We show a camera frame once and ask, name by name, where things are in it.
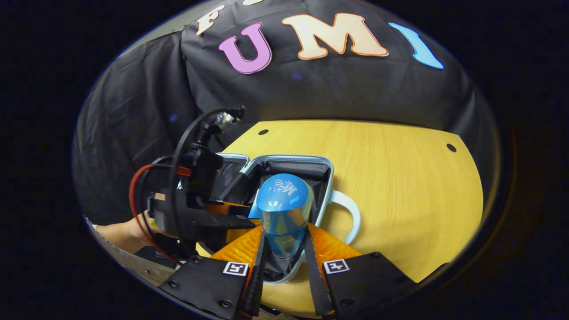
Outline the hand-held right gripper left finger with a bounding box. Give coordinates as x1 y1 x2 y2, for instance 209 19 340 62
158 224 267 320

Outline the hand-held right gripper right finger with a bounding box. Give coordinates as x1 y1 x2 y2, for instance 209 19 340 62
304 221 419 319

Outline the blue translucent bottle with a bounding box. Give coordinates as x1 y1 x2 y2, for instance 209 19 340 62
256 173 314 259

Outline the light blue suitcase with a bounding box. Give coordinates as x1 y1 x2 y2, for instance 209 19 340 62
215 152 361 286

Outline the black backdrop cloth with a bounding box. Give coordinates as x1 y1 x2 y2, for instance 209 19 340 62
71 0 498 225

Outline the black cable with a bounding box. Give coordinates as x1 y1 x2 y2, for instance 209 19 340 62
170 107 243 258

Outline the red cable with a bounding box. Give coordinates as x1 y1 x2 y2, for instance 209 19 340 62
129 164 194 267

